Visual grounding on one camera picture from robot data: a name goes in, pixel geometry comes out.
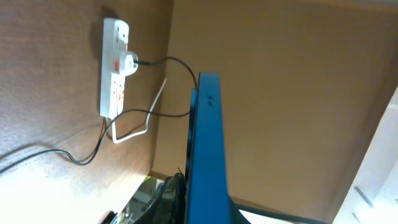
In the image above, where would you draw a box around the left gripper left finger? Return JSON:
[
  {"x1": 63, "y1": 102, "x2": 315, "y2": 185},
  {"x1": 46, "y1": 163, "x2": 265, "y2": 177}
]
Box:
[{"x1": 135, "y1": 172, "x2": 187, "y2": 224}]

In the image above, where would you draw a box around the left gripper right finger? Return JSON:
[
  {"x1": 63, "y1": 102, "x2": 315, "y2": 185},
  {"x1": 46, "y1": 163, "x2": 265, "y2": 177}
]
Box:
[{"x1": 229, "y1": 197, "x2": 251, "y2": 224}]

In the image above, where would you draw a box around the blue Galaxy smartphone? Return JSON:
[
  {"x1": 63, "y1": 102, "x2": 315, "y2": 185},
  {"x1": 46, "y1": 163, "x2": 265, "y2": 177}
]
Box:
[{"x1": 185, "y1": 72, "x2": 232, "y2": 223}]

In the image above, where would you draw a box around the black USB charging cable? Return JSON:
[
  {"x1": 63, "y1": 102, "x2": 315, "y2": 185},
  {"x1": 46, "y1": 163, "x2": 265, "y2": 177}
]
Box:
[{"x1": 0, "y1": 56, "x2": 198, "y2": 175}]

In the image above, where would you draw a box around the white USB charger adapter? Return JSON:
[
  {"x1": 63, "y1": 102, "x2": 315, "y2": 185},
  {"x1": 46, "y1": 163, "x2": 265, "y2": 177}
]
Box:
[{"x1": 119, "y1": 51, "x2": 138, "y2": 76}]

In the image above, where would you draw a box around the white power strip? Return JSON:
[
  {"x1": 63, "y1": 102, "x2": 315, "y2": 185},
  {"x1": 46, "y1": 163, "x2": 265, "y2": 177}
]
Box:
[{"x1": 99, "y1": 17, "x2": 129, "y2": 119}]

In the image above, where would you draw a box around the white power strip cord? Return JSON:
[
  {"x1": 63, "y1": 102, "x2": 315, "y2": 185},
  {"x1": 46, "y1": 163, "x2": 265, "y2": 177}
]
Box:
[{"x1": 105, "y1": 77, "x2": 168, "y2": 145}]

